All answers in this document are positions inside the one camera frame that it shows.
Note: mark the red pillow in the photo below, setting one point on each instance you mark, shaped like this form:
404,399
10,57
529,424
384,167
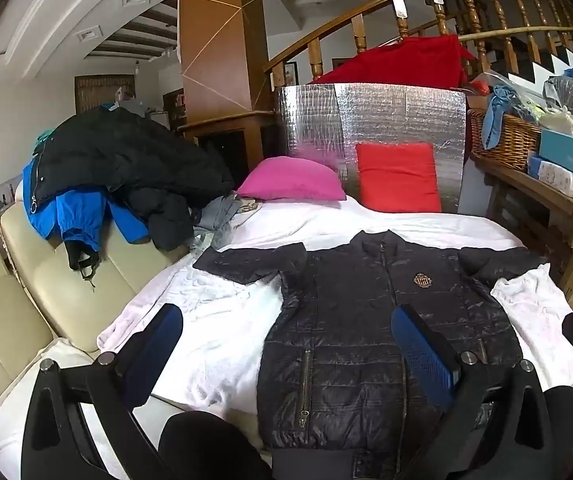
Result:
397,177

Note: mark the teal garment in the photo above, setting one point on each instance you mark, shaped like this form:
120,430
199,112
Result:
44,137

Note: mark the dark wooden cabinet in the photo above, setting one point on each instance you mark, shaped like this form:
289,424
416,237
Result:
226,147

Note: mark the wicker basket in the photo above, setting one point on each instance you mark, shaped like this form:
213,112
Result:
506,137

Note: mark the blue jacket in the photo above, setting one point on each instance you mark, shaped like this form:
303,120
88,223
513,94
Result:
74,217

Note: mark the grey garment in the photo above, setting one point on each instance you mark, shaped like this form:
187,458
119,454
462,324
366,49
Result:
219,220

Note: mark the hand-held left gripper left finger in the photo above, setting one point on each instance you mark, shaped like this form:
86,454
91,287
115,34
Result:
159,332

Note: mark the clear plastic bag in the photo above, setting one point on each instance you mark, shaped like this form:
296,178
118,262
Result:
564,92

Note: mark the white blanket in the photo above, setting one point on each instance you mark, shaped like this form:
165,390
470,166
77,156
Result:
206,320

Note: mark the silver foil insulation board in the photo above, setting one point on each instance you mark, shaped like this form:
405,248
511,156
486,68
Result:
401,115

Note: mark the cream leather sofa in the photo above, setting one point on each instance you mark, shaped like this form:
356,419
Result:
41,280

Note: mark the blue cloth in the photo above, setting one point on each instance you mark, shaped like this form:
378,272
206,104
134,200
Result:
496,110

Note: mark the black padded jacket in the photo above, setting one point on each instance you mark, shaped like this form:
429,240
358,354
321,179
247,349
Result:
346,320

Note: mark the red cloth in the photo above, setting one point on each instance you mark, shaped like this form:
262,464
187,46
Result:
406,62

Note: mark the pink pillow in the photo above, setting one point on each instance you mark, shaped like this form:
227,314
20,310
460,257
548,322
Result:
291,180

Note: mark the white garment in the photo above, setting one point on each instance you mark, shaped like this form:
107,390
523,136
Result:
534,305

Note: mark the black down coat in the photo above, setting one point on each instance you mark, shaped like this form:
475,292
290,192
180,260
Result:
131,165

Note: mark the wooden table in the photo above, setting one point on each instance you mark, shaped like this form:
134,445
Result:
536,195

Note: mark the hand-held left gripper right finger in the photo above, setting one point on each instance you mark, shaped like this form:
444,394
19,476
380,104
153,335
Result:
419,355

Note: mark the brown bamboo blind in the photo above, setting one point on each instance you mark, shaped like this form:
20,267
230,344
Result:
96,91

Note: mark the white patterned tissue pack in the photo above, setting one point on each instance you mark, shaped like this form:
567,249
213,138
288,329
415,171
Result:
556,177

